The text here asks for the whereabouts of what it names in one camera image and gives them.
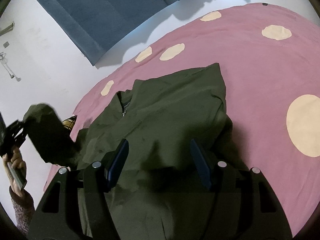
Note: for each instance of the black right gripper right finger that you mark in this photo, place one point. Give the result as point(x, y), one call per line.
point(243, 204)

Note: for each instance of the pink bedsheet with cream dots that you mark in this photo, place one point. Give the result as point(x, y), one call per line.
point(269, 61)

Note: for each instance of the purple knit sleeve forearm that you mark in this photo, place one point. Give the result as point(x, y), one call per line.
point(24, 210)

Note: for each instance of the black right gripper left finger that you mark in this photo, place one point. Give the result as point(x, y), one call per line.
point(57, 215)

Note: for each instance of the yellow black striped cloth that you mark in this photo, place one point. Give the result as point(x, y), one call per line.
point(69, 122)

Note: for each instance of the person's left hand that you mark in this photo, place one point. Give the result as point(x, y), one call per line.
point(17, 164)

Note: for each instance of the dark green jacket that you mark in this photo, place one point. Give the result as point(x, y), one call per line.
point(159, 194)

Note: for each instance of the blue curtain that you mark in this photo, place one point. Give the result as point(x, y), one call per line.
point(95, 26)

